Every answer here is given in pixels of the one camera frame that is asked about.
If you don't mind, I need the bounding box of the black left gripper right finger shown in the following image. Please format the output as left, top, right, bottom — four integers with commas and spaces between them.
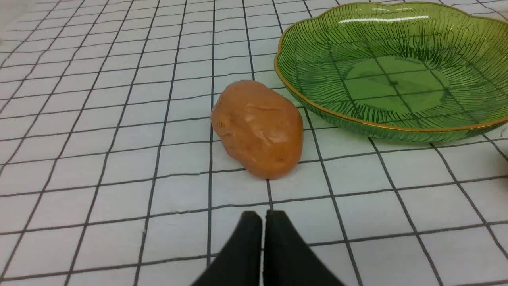
263, 210, 344, 286

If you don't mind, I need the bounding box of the green glass scalloped plate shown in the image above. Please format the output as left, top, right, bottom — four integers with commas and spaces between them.
274, 2, 507, 143

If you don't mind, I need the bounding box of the orange-brown potato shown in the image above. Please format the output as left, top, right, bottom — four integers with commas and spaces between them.
210, 80, 304, 180

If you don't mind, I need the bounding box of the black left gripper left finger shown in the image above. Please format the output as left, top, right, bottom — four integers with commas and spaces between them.
193, 211, 262, 286

